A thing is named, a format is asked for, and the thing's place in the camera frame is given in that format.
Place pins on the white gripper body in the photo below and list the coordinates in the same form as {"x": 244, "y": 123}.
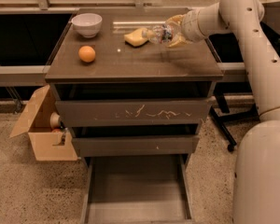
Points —
{"x": 188, "y": 26}

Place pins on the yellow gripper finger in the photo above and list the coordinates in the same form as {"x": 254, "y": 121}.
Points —
{"x": 179, "y": 41}
{"x": 176, "y": 19}

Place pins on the clear plastic water bottle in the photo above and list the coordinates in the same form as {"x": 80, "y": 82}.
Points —
{"x": 161, "y": 34}

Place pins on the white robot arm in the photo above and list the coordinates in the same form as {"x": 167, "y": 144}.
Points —
{"x": 256, "y": 194}

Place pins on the top grey drawer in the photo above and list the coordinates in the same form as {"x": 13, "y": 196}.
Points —
{"x": 132, "y": 113}

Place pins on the grey drawer cabinet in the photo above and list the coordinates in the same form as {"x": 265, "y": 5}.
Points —
{"x": 121, "y": 72}

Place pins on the middle grey drawer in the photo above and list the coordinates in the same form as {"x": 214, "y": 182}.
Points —
{"x": 135, "y": 146}

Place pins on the bottom grey open drawer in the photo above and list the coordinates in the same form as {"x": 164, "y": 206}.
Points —
{"x": 137, "y": 190}

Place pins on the yellow sponge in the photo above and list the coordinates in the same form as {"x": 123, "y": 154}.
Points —
{"x": 136, "y": 38}

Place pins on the black side table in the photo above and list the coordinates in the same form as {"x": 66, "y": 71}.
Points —
{"x": 233, "y": 115}

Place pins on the white ceramic bowl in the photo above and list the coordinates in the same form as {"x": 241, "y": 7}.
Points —
{"x": 87, "y": 24}

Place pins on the orange fruit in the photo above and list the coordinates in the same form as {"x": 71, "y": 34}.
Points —
{"x": 86, "y": 54}

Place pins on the white round object in box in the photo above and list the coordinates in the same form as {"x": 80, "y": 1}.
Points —
{"x": 55, "y": 120}

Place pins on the open cardboard box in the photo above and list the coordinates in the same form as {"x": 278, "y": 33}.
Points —
{"x": 47, "y": 144}

